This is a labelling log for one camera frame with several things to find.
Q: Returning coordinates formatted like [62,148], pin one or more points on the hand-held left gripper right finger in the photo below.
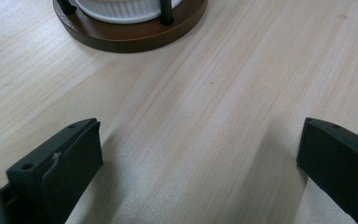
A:
[338,161]

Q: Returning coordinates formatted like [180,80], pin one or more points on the stack of white cups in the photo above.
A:
[121,12]

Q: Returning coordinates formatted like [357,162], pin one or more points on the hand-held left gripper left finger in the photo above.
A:
[62,174]

